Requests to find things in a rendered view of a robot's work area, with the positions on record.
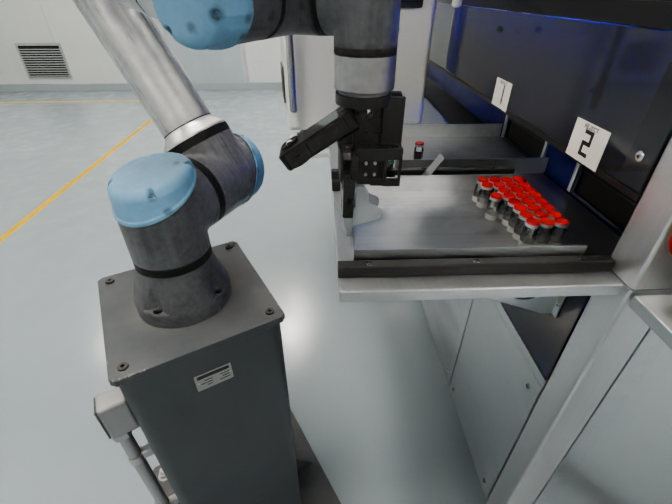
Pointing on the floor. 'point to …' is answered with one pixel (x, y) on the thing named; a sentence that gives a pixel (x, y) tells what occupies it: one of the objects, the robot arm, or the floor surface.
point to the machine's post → (595, 345)
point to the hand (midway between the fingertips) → (344, 228)
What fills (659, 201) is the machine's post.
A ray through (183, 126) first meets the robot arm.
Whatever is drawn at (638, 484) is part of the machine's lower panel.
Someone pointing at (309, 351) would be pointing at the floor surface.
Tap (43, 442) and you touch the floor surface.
